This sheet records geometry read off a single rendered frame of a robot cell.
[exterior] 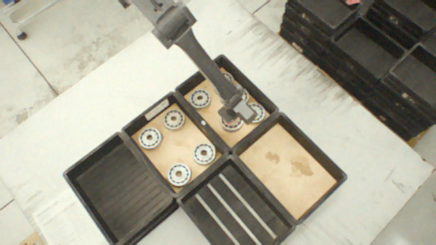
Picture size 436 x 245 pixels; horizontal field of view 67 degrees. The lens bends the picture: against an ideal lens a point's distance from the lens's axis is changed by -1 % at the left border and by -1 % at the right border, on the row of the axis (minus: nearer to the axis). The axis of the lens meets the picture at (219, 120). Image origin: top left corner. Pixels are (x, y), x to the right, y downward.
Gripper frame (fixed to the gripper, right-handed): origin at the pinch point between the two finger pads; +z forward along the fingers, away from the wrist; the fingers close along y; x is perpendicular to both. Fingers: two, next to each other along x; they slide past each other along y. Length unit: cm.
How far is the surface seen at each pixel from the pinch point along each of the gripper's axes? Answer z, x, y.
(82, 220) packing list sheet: 34, 16, -77
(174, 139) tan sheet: 20.6, 14.3, -21.3
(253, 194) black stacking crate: 18.2, -28.3, -11.8
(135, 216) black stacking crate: 20, -1, -56
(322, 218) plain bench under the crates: 29, -58, 6
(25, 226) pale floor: 106, 59, -126
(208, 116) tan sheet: 20.4, 12.2, -1.8
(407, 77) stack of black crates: 51, -40, 112
